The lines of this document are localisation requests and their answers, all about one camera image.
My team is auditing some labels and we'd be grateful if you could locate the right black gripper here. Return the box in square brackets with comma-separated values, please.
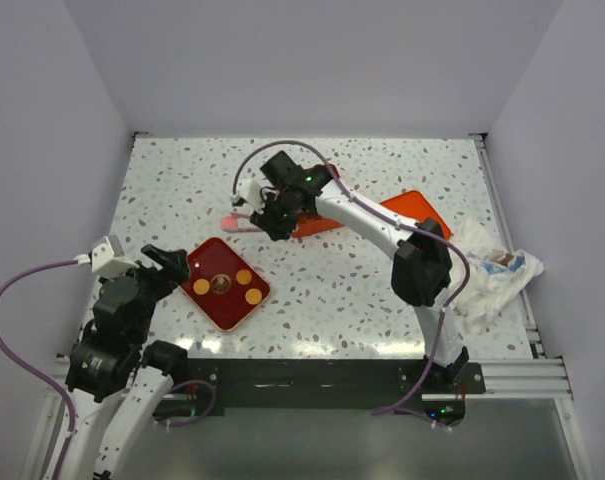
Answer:
[251, 189, 300, 240]

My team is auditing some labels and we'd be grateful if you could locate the pink cookie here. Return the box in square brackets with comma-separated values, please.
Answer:
[220, 216, 239, 232]

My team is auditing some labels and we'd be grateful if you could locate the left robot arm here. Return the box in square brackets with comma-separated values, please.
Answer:
[43, 236, 190, 479]

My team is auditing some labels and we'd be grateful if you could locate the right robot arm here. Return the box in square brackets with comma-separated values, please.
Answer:
[233, 151, 469, 393]

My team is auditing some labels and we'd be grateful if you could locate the orange compartment cookie box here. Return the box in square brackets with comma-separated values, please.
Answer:
[291, 162, 346, 238]

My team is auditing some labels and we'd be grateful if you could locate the orange cookie left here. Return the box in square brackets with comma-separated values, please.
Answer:
[193, 278, 210, 296]

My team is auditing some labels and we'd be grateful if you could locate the orange cookie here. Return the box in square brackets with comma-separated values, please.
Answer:
[193, 278, 210, 296]
[236, 269, 253, 285]
[245, 288, 263, 305]

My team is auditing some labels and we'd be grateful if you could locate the red cookie tray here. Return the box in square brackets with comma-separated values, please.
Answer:
[180, 237, 271, 332]

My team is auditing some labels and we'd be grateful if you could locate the orange cookie upper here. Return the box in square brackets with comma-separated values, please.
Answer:
[236, 269, 253, 285]

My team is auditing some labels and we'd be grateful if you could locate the orange cookie lower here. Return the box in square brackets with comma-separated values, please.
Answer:
[245, 288, 263, 305]

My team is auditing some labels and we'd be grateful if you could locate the orange box lid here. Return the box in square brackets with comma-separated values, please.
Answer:
[381, 190, 452, 240]

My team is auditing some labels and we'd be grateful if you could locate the white crumpled plastic bag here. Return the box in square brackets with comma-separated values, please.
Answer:
[451, 218, 544, 334]

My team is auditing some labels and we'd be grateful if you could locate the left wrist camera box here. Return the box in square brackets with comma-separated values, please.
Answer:
[90, 235, 139, 279]

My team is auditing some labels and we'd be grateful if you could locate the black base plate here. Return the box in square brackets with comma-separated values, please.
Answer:
[151, 357, 484, 426]

